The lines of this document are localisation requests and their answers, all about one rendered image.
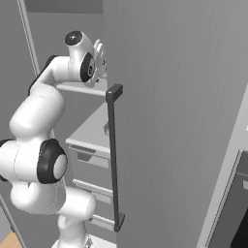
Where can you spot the grey freezer drawer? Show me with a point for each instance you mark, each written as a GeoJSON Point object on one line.
{"type": "Point", "coordinates": [92, 171]}

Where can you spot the grey fridge body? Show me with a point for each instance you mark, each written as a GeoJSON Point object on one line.
{"type": "Point", "coordinates": [48, 35]}

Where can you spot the wide white freezer shelf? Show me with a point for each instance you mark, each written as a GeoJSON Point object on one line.
{"type": "Point", "coordinates": [92, 129]}

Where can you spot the white freezer rack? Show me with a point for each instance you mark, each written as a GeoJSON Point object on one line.
{"type": "Point", "coordinates": [84, 89]}

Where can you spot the black oven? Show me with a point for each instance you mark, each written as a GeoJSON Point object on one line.
{"type": "Point", "coordinates": [234, 206]}

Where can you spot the pale grey cupboard frame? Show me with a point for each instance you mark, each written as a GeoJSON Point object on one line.
{"type": "Point", "coordinates": [223, 161]}

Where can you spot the grey fridge door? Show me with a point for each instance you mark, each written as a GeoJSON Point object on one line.
{"type": "Point", "coordinates": [177, 97]}

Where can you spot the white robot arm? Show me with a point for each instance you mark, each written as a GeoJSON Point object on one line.
{"type": "Point", "coordinates": [35, 116]}

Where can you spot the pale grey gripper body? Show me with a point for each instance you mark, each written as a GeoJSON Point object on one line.
{"type": "Point", "coordinates": [99, 59]}

